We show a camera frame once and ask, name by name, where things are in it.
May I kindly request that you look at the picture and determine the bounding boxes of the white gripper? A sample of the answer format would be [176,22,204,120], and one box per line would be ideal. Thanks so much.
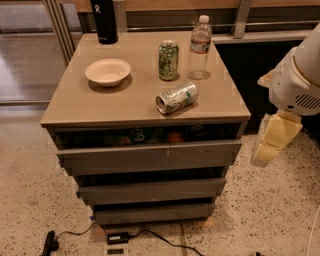
[253,47,320,165]

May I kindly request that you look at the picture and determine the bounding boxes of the grey top drawer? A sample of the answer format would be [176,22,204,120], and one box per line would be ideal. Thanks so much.
[57,139,242,176]

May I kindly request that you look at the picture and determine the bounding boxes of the grey drawer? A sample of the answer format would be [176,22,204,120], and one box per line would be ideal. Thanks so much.
[94,198,214,225]
[57,139,242,176]
[78,167,226,205]

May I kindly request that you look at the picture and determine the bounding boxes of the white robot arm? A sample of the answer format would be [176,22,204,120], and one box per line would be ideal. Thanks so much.
[252,24,320,166]

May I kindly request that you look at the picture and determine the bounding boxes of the grey drawer cabinet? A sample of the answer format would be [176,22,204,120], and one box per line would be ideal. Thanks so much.
[41,32,250,212]

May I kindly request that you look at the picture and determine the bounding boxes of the grey bottom drawer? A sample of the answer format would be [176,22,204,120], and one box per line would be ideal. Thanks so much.
[94,198,214,225]

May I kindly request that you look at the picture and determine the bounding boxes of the grey middle drawer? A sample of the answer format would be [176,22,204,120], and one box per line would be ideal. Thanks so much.
[78,167,226,205]

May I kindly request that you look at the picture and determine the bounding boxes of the dark snack packet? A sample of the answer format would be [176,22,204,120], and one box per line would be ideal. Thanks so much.
[183,125,210,141]

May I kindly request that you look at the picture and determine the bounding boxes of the lying green soda can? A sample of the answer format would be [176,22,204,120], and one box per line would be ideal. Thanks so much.
[156,81,199,114]

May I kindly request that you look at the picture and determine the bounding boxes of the clear plastic water bottle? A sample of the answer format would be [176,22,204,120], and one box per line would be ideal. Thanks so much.
[187,15,212,80]

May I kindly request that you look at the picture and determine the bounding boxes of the orange fruit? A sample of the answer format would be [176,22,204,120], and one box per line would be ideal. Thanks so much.
[167,131,184,143]

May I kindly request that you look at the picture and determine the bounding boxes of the upright green soda can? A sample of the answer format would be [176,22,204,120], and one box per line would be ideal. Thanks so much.
[158,40,179,81]

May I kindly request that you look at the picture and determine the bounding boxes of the green chip bag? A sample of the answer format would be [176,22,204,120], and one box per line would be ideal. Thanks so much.
[103,128,167,146]

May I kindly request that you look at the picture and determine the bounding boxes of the white paper bowl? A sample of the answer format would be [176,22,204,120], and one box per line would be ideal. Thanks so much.
[85,59,131,87]

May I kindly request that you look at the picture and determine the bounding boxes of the black insulated bottle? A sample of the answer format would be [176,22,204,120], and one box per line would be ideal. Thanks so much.
[90,0,118,44]

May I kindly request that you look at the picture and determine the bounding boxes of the black power adapter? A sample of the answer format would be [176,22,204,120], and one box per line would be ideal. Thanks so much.
[107,232,130,245]

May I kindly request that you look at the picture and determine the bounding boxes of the black plug left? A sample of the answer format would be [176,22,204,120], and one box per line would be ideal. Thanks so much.
[41,231,59,256]

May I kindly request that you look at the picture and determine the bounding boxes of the white cable right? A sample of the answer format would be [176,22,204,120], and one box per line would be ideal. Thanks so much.
[305,203,320,256]

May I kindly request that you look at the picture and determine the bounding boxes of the black power cable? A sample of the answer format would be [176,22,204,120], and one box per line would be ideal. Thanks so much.
[54,222,206,256]

